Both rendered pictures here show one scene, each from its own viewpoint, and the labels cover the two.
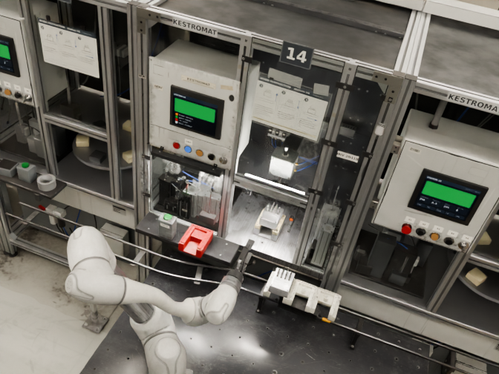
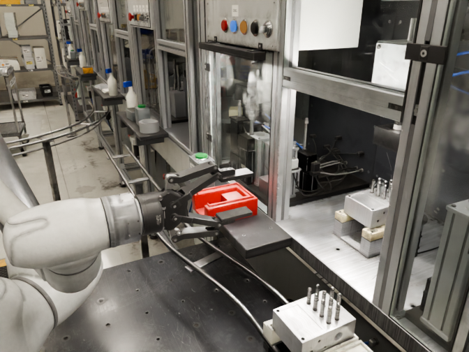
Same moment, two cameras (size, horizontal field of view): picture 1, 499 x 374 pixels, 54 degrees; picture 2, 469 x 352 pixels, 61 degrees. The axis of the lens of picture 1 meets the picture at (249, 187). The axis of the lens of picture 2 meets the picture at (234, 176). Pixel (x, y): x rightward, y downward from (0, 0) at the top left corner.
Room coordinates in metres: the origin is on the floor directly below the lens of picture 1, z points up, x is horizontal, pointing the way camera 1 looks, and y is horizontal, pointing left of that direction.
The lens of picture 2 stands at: (1.09, -0.59, 1.47)
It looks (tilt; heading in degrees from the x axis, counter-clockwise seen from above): 23 degrees down; 49
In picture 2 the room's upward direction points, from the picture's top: straight up
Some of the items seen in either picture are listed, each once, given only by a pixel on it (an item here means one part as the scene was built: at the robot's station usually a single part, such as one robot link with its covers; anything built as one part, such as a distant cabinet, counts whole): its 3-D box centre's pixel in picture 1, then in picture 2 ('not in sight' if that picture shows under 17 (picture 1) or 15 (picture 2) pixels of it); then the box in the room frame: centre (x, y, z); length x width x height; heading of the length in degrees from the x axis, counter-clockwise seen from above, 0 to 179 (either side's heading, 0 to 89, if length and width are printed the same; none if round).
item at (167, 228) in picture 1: (168, 225); (204, 173); (1.79, 0.38, 0.97); 0.08 x 0.08 x 0.12; 76
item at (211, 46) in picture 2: (186, 160); (229, 46); (1.84, 0.31, 1.37); 0.36 x 0.04 x 0.04; 76
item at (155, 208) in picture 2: (236, 274); (162, 210); (1.41, -0.01, 1.12); 0.09 x 0.07 x 0.08; 166
